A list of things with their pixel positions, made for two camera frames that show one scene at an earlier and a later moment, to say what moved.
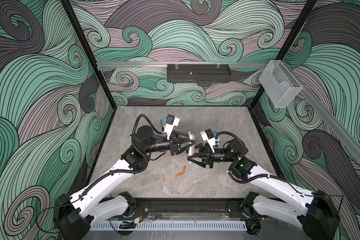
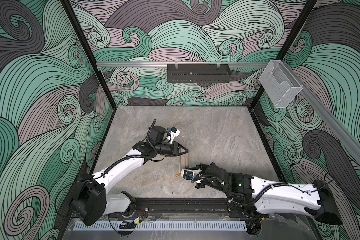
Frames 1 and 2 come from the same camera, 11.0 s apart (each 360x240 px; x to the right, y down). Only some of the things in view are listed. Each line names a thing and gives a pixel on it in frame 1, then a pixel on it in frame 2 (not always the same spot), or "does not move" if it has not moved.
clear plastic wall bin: [279, 83] does not move
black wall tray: [198, 73] does not move
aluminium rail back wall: [157, 65] does not move
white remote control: [192, 137] → [183, 161]
